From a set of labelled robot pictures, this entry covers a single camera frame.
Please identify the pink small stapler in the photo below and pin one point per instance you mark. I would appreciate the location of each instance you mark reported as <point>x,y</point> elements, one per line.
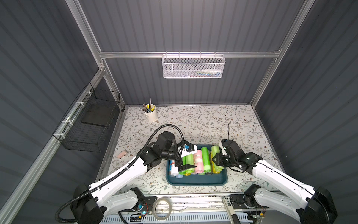
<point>122,154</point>

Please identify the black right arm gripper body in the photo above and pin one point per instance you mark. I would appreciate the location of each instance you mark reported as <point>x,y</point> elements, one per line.
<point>219,159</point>

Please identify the light green roll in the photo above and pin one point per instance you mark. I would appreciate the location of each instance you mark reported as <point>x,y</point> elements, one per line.
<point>190,161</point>

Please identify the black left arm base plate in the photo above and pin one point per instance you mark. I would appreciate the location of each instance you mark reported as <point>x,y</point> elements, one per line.
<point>144,204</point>

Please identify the teal plastic storage box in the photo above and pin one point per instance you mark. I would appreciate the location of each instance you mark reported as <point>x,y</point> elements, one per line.
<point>209,179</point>

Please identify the black wire side basket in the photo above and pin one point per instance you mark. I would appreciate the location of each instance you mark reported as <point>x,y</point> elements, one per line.
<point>91,122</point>

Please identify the white wire wall basket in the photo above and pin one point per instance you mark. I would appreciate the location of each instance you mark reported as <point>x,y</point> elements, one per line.
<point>174,66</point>

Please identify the pens and pencils bunch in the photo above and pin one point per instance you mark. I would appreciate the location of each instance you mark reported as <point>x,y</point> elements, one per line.
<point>148,108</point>

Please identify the bright green roll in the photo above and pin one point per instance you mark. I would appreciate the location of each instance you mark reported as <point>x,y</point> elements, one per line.
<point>183,163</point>
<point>206,160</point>

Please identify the white pen holder cup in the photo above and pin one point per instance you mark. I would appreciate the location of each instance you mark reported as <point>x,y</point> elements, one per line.
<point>151,117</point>

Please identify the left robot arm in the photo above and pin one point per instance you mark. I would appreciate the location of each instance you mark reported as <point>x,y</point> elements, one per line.
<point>91,203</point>

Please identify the white roll with red label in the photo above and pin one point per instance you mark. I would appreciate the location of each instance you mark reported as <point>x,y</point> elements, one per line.
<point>174,170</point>

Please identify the clear packing tape roll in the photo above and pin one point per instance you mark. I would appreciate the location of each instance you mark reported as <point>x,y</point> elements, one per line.
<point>162,209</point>

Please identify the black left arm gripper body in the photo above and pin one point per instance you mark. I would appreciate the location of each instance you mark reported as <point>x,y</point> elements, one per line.
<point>180,160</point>

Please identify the items in white basket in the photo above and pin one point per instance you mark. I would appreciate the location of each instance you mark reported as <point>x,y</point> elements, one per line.
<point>215,73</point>

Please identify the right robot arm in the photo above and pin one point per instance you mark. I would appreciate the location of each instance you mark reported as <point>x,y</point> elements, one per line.
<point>302,202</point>

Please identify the pink trash bag roll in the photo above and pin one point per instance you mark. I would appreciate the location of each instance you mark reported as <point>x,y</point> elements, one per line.
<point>198,162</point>

